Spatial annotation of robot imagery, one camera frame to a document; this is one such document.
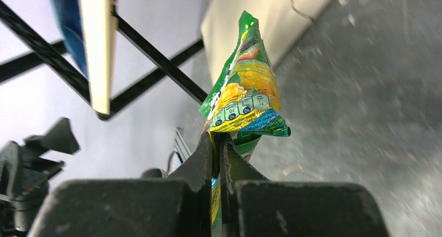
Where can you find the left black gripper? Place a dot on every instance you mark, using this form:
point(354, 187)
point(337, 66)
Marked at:
point(25, 175)

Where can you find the green lemon candy bag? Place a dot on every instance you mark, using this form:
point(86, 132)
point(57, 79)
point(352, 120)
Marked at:
point(245, 100)

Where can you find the cream three-tier shelf rack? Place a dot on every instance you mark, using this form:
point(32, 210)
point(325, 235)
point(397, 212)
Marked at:
point(40, 96)

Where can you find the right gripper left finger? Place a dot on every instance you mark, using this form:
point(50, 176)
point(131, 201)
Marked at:
point(178, 205)

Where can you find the blue Blendy candy bag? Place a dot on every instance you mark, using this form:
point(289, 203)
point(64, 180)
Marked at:
point(69, 21)

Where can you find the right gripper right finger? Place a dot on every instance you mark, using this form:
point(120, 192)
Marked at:
point(253, 205)

